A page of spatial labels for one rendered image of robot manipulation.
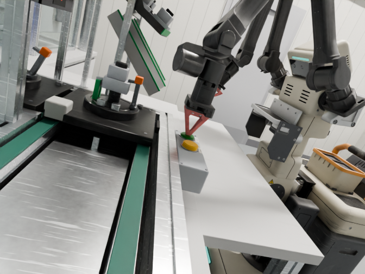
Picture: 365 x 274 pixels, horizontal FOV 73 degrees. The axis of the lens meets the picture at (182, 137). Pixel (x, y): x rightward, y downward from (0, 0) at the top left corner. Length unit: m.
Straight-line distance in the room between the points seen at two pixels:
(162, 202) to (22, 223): 0.18
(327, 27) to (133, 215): 0.77
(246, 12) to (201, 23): 3.10
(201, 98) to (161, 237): 0.38
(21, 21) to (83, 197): 0.29
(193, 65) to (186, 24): 3.17
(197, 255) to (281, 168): 0.73
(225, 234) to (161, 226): 0.24
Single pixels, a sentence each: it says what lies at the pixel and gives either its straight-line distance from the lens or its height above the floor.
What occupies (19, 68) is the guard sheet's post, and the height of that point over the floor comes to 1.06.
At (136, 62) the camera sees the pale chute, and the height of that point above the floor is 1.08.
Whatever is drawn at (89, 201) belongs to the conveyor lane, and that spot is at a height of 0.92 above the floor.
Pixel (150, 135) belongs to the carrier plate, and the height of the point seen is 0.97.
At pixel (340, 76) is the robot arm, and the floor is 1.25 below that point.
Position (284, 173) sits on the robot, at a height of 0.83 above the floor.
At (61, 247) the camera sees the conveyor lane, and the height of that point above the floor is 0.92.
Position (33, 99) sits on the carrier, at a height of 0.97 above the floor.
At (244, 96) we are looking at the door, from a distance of 4.03.
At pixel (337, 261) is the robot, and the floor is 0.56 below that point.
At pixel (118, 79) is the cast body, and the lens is 0.64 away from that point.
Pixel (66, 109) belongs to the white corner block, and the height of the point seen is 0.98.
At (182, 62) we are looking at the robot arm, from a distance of 0.58.
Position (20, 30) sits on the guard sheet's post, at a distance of 0.49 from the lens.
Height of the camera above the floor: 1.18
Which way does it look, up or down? 19 degrees down
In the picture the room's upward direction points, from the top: 20 degrees clockwise
